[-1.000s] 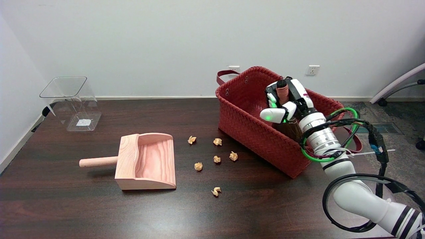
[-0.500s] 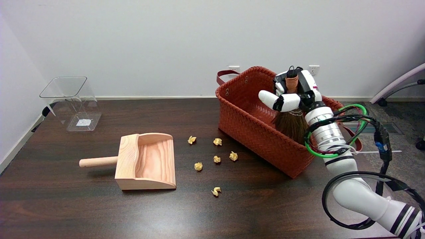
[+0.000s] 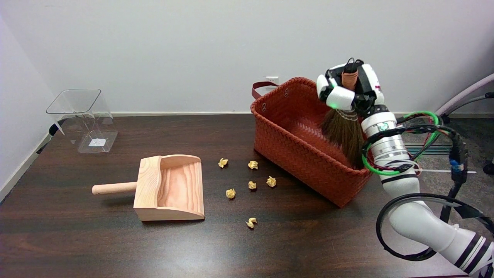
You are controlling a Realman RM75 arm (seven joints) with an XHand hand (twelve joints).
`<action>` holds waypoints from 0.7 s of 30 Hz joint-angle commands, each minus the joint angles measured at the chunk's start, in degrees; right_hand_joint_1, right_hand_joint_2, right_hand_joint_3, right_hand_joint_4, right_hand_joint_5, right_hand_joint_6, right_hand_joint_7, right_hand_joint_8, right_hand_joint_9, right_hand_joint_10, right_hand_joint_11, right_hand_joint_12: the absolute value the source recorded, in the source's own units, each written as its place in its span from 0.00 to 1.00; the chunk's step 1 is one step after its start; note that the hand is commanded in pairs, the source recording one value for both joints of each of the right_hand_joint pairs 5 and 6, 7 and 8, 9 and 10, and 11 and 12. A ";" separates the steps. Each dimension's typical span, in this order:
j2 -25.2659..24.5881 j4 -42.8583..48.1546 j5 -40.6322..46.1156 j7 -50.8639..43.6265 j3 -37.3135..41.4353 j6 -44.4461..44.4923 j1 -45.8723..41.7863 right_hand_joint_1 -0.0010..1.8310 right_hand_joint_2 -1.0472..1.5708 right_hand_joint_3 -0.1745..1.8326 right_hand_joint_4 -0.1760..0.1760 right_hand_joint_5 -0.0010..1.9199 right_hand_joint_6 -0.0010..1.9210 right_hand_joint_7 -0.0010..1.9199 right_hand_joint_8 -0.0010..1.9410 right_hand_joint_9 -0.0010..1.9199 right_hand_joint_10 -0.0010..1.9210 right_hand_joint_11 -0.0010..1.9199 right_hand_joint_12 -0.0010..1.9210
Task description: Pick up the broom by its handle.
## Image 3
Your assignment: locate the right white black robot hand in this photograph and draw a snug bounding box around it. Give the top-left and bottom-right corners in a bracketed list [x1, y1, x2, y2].
[316, 58, 386, 116]

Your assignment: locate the small straw hand broom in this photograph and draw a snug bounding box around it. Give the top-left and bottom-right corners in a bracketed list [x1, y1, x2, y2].
[320, 64, 365, 168]

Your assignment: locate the red-brown woven basket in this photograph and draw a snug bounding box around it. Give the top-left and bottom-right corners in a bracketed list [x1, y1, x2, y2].
[250, 76, 373, 208]

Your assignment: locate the striped floor vent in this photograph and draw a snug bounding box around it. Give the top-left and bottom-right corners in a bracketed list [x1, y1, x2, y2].
[403, 143, 452, 156]

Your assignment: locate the wooden dustpan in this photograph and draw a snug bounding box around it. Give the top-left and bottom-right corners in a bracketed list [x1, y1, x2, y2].
[92, 154, 205, 222]

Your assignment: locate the clear plastic container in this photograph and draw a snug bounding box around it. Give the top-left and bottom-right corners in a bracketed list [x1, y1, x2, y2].
[46, 89, 118, 154]

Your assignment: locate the black table edge clamp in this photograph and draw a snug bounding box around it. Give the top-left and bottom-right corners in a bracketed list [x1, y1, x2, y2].
[37, 123, 65, 154]

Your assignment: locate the green robot cable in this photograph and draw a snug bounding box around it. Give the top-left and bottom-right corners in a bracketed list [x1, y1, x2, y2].
[362, 111, 442, 176]

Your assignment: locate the black elbow cable loop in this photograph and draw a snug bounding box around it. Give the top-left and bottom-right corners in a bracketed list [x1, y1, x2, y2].
[376, 193, 494, 262]

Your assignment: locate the black wrist cable bundle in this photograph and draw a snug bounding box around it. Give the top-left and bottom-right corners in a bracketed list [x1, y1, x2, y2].
[363, 124, 468, 224]

